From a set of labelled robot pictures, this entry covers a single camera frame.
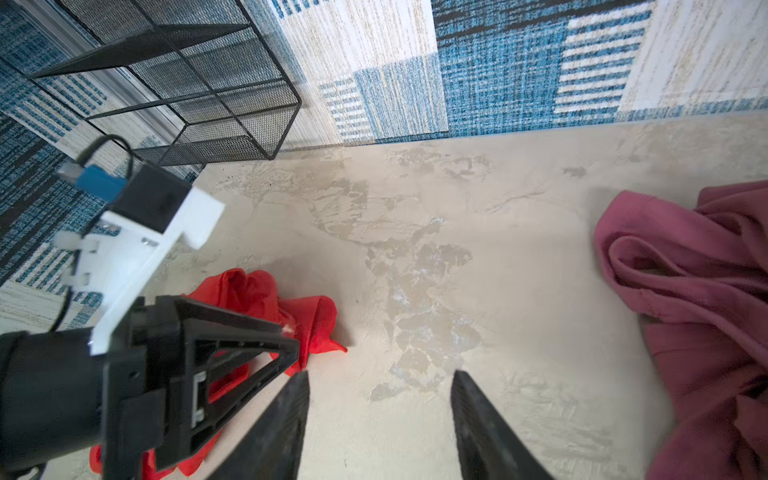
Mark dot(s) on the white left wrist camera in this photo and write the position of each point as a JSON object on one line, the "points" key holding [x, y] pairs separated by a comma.
{"points": [[152, 211]]}

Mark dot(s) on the black mesh shelf rack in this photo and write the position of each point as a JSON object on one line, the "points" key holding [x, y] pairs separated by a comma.
{"points": [[204, 65]]}

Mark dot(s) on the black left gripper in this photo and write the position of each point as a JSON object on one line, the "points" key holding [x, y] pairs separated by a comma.
{"points": [[159, 368]]}

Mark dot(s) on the red cloth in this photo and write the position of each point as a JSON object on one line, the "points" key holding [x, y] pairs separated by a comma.
{"points": [[309, 320]]}

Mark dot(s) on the maroon cloth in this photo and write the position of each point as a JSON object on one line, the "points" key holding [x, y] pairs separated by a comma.
{"points": [[699, 276]]}

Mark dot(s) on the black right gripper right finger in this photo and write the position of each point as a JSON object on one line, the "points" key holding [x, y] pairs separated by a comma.
{"points": [[487, 447]]}

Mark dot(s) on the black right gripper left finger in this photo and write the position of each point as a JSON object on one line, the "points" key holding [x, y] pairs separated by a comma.
{"points": [[272, 448]]}

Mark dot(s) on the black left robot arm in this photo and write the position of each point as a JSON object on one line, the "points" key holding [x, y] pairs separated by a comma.
{"points": [[51, 399]]}

